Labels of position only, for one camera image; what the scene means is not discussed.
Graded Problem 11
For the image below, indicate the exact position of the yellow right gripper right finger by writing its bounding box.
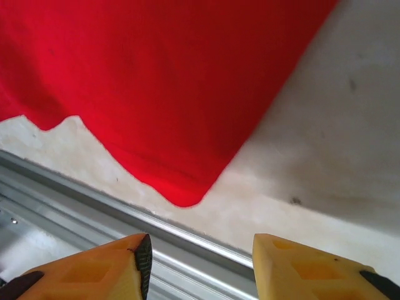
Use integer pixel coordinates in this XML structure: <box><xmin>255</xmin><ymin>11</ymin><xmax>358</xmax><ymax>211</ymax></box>
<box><xmin>252</xmin><ymin>233</ymin><xmax>400</xmax><ymax>300</ymax></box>

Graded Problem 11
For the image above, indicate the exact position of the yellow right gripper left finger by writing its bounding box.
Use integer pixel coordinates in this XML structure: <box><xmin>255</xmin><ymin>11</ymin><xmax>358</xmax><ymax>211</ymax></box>
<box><xmin>6</xmin><ymin>233</ymin><xmax>153</xmax><ymax>300</ymax></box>

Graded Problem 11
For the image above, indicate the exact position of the red t-shirt with grey print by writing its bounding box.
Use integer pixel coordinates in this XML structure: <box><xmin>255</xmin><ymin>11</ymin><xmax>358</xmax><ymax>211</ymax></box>
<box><xmin>0</xmin><ymin>0</ymin><xmax>340</xmax><ymax>208</ymax></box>

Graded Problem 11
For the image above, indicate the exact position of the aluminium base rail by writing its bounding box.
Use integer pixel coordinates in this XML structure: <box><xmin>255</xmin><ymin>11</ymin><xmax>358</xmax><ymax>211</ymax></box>
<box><xmin>0</xmin><ymin>149</ymin><xmax>260</xmax><ymax>300</ymax></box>

